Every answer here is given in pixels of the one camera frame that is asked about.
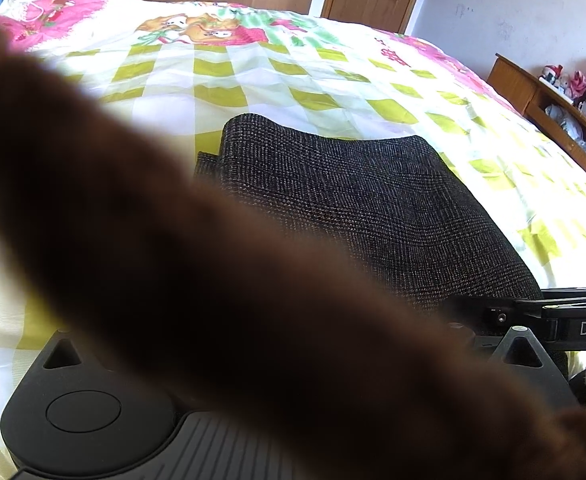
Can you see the white plastic bags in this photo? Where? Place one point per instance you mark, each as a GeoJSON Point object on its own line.
{"type": "Point", "coordinates": [565, 125]}

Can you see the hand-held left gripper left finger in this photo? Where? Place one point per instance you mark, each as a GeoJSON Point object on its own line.
{"type": "Point", "coordinates": [85, 360]}

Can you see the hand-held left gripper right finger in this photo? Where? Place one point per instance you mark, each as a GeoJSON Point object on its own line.
{"type": "Point", "coordinates": [548, 362]}

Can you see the checked cartoon print bed sheet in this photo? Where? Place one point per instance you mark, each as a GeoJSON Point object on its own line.
{"type": "Point", "coordinates": [273, 75]}

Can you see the dark grey tweed pants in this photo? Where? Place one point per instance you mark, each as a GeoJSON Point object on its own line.
{"type": "Point", "coordinates": [348, 200]}

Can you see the red and white toys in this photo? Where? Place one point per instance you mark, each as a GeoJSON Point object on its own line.
{"type": "Point", "coordinates": [565, 77]}

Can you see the wooden desk with shelves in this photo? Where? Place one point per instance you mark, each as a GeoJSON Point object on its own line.
{"type": "Point", "coordinates": [518, 85]}

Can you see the brown fuzzy cloth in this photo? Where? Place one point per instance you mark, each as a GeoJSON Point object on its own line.
{"type": "Point", "coordinates": [198, 270]}

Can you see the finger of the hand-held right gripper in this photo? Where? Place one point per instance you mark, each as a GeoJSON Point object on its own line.
{"type": "Point", "coordinates": [518, 312]}

